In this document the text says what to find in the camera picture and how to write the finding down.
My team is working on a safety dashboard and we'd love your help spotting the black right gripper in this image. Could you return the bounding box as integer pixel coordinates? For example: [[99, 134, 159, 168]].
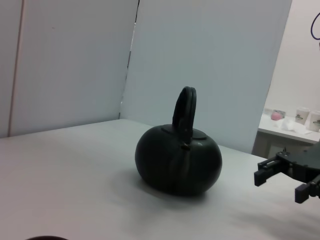
[[253, 143, 320, 205]]

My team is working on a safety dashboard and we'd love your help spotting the dark round teapot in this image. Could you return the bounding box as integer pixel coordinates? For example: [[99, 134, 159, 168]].
[[134, 86, 223, 198]]

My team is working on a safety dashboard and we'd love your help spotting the small dark teacup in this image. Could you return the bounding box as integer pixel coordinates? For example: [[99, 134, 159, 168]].
[[26, 235, 70, 240]]

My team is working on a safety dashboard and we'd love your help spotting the white counter cabinet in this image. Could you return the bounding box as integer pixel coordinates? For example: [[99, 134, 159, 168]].
[[251, 113, 320, 161]]

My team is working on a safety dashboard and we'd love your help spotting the white crumpled tissue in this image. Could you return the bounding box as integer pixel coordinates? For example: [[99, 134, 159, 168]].
[[276, 116, 312, 136]]

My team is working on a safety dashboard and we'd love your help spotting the clear cup with pink content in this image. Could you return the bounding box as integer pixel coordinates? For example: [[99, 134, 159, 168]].
[[271, 109, 288, 121]]

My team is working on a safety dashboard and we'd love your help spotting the paper cup with green print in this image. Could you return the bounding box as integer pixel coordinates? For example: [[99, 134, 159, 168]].
[[296, 106, 311, 125], [308, 109, 320, 133]]

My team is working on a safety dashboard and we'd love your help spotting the blue hanging cable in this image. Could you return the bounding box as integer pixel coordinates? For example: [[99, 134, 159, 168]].
[[309, 11, 320, 41]]

